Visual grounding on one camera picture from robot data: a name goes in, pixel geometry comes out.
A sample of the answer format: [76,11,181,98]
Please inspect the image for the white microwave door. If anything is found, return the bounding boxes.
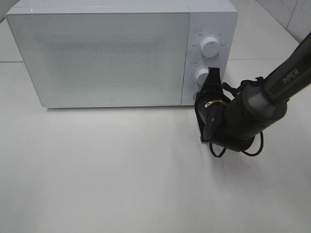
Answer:
[7,13,189,108]

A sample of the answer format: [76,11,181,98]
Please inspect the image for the upper white power knob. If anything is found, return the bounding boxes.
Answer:
[200,35,221,58]

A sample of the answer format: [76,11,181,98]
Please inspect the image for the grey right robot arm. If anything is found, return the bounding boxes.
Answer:
[194,35,311,157]

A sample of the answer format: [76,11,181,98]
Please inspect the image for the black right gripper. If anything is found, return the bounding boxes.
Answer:
[194,67,254,150]

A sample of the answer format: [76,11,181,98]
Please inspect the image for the white timer knob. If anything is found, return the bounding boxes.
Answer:
[195,68,209,86]

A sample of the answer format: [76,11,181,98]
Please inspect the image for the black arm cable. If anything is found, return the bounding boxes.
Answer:
[208,77,265,158]

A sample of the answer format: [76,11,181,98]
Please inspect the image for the white microwave oven body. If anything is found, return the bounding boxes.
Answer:
[5,0,238,107]

